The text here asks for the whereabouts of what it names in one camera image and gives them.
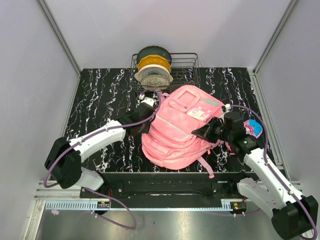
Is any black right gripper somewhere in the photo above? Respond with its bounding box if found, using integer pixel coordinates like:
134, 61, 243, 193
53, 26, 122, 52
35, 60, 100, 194
192, 116, 233, 144

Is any pink student backpack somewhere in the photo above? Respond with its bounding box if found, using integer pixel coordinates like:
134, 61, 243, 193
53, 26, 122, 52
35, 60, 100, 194
141, 85, 224, 179

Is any pink purple pencil case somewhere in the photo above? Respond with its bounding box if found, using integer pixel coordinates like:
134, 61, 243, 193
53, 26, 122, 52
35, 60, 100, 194
244, 119, 263, 138

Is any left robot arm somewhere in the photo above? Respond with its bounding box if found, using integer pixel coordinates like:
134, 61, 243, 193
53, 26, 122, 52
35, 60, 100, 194
43, 98, 156, 198

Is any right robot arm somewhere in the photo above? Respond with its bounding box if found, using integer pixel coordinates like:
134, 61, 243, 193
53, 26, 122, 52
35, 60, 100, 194
192, 111, 319, 240

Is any grey patterned plate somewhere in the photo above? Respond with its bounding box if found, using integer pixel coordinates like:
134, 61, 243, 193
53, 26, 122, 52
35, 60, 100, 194
140, 75, 170, 87

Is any yellow plate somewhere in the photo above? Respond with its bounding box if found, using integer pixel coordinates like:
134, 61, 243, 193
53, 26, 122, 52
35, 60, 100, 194
137, 54, 171, 72

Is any dark green plate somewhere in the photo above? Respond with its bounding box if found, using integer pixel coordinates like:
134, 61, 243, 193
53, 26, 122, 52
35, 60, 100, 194
136, 45, 172, 64

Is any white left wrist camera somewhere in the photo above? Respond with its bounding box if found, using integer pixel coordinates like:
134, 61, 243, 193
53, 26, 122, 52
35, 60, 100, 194
138, 94, 157, 108

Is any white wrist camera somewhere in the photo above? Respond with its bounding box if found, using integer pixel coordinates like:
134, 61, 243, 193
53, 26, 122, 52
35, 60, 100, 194
138, 94, 157, 108
221, 104, 232, 115

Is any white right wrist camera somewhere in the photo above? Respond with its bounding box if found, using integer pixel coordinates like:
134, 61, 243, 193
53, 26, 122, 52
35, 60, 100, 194
221, 104, 232, 115

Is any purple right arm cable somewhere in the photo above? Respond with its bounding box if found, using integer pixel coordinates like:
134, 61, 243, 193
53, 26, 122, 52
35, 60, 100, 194
224, 104, 316, 238

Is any black wire dish rack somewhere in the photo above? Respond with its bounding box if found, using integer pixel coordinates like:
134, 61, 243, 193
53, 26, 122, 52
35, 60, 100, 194
129, 52, 201, 93

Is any aluminium front rail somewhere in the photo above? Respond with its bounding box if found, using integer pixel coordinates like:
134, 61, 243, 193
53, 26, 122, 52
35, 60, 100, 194
32, 180, 308, 211

